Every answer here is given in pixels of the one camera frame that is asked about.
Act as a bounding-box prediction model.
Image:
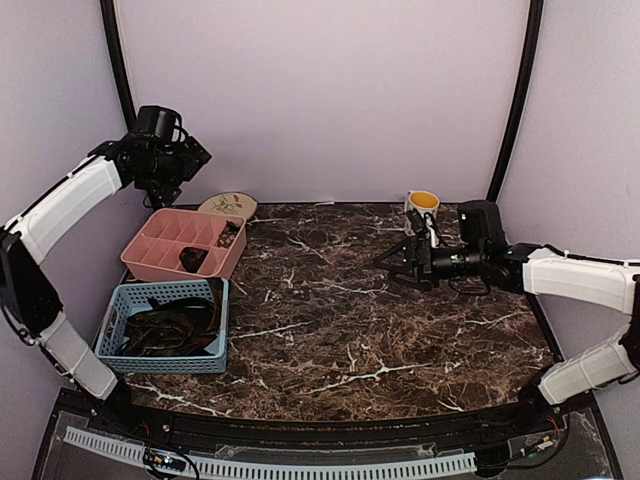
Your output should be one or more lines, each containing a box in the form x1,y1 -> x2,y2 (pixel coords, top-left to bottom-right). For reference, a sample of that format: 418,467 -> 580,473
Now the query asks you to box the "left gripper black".
139,136 -> 210,206

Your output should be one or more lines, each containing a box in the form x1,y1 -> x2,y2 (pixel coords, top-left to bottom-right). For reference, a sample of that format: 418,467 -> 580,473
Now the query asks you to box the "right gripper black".
375,235 -> 487,292

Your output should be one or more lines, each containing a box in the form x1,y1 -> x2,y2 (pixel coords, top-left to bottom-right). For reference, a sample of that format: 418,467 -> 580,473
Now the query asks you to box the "brown red patterned tie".
179,246 -> 209,273

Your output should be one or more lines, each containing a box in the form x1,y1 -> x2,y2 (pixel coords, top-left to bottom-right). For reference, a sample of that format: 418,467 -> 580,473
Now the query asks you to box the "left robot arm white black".
1,135 -> 211,401

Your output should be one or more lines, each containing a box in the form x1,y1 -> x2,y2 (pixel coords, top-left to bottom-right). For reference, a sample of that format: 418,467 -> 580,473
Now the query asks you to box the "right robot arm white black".
374,201 -> 639,434

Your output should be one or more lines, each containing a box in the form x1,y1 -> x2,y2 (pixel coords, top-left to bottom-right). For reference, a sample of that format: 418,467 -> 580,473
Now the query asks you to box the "white mug yellow inside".
404,190 -> 440,230

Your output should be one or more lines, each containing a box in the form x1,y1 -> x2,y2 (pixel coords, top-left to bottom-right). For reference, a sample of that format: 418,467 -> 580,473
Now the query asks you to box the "pink divided organizer tray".
120,208 -> 247,282

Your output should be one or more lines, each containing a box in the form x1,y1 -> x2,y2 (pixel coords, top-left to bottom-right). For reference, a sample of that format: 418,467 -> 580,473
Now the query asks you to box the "beige floral plate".
198,192 -> 258,221

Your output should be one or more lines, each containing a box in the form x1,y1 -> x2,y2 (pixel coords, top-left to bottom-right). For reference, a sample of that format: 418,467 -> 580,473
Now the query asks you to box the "rolled tie in tray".
216,220 -> 241,248

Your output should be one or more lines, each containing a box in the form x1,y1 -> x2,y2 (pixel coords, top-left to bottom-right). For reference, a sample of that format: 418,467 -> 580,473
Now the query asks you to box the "blue perforated plastic basket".
95,278 -> 229,374

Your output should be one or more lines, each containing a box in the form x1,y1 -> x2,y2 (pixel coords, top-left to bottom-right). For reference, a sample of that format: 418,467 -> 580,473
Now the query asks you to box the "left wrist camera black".
130,105 -> 182,144

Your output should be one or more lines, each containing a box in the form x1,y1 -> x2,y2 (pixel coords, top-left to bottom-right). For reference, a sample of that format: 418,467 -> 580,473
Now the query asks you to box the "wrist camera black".
457,200 -> 507,255
130,105 -> 182,144

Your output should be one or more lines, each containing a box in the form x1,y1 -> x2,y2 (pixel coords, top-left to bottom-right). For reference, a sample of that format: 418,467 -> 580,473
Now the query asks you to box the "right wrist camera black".
457,200 -> 507,255

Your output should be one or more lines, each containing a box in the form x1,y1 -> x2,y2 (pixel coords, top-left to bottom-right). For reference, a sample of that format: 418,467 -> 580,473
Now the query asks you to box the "left black frame post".
98,0 -> 163,209

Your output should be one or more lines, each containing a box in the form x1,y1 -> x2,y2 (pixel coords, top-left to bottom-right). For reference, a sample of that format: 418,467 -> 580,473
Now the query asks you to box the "black frame post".
98,0 -> 163,209
486,0 -> 544,202

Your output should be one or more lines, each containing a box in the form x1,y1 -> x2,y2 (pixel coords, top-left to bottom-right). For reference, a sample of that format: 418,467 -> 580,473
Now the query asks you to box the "black front rail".
47,388 -> 604,452

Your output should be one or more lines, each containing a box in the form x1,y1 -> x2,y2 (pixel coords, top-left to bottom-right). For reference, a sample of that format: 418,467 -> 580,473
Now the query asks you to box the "white slotted cable duct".
63,427 -> 477,480

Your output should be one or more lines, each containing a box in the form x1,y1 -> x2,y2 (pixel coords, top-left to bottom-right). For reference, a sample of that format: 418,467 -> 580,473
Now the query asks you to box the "right black frame post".
486,0 -> 544,202

